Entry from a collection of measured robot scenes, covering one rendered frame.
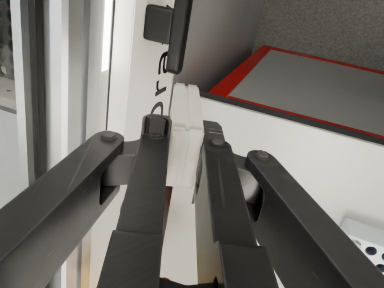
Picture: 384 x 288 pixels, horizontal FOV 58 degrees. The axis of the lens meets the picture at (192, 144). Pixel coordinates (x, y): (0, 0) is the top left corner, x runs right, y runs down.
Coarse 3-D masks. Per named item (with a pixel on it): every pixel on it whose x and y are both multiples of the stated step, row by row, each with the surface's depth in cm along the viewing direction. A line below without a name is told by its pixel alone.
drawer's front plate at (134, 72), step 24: (120, 0) 26; (144, 0) 27; (168, 0) 32; (120, 24) 27; (144, 24) 29; (120, 48) 28; (144, 48) 30; (168, 48) 35; (120, 72) 29; (144, 72) 31; (120, 96) 30; (144, 96) 33; (168, 96) 39; (120, 120) 30
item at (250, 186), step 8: (208, 128) 17; (216, 128) 17; (208, 136) 16; (216, 136) 17; (200, 152) 15; (200, 160) 15; (240, 160) 15; (200, 168) 15; (240, 168) 14; (200, 176) 15; (240, 176) 14; (248, 176) 14; (248, 184) 14; (256, 184) 14; (248, 192) 14; (256, 192) 14; (248, 200) 14; (256, 200) 14
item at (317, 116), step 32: (256, 64) 76; (288, 64) 83; (320, 64) 91; (224, 96) 51; (256, 96) 54; (288, 96) 58; (320, 96) 61; (352, 96) 65; (224, 128) 46; (256, 128) 44; (288, 128) 43; (320, 128) 42; (352, 128) 48; (288, 160) 45; (320, 160) 43; (352, 160) 42; (192, 192) 51; (320, 192) 45; (352, 192) 44; (192, 224) 53; (192, 256) 56
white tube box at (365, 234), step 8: (344, 224) 44; (352, 224) 44; (360, 224) 44; (352, 232) 42; (360, 232) 43; (368, 232) 43; (376, 232) 43; (352, 240) 42; (360, 240) 41; (368, 240) 41; (376, 240) 42; (368, 248) 43; (376, 248) 41; (368, 256) 42; (376, 256) 42; (376, 264) 42
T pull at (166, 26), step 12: (180, 0) 27; (192, 0) 27; (156, 12) 28; (168, 12) 27; (180, 12) 27; (156, 24) 28; (168, 24) 28; (180, 24) 27; (144, 36) 29; (156, 36) 28; (168, 36) 28; (180, 36) 28; (180, 48) 28; (168, 60) 29; (180, 60) 29; (168, 72) 29; (180, 72) 30
